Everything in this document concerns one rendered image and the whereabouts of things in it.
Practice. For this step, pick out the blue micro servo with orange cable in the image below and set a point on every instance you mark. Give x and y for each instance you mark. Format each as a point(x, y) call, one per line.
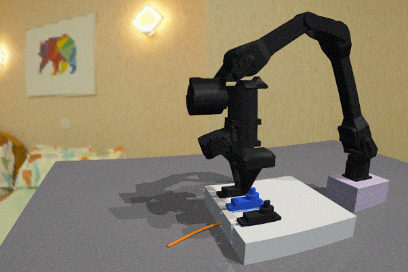
point(251, 201)

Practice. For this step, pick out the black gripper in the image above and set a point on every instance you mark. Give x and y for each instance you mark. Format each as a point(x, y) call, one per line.
point(249, 161)

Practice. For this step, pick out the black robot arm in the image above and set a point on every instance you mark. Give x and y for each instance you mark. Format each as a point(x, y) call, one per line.
point(212, 96)

